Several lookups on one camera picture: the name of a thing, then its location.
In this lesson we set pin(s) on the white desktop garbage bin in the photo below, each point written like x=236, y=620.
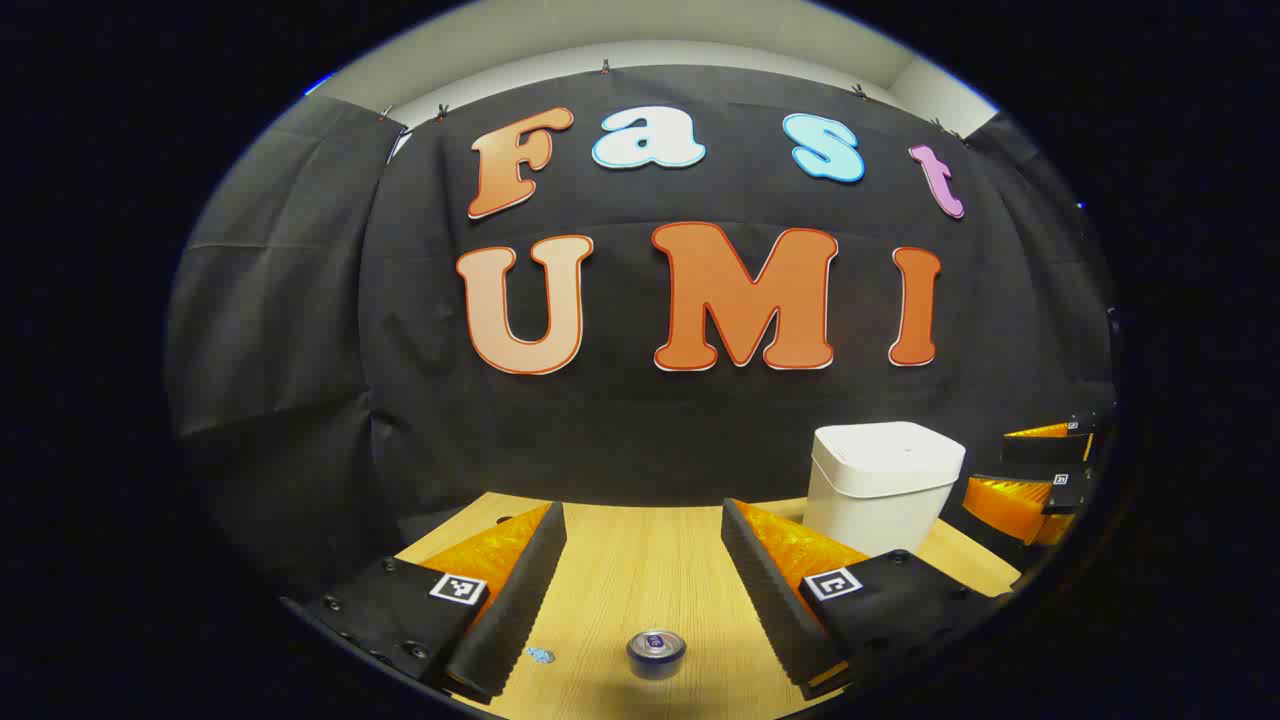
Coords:
x=880, y=490

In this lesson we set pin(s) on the silver blue pop can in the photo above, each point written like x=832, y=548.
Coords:
x=656, y=652

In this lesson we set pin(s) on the light wooden desktop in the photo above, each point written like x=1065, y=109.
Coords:
x=640, y=570

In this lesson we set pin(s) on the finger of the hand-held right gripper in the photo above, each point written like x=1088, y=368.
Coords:
x=1010, y=500
x=1045, y=447

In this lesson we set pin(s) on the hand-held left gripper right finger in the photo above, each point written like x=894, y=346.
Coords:
x=765, y=600

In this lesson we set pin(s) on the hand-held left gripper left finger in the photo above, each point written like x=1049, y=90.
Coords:
x=520, y=600

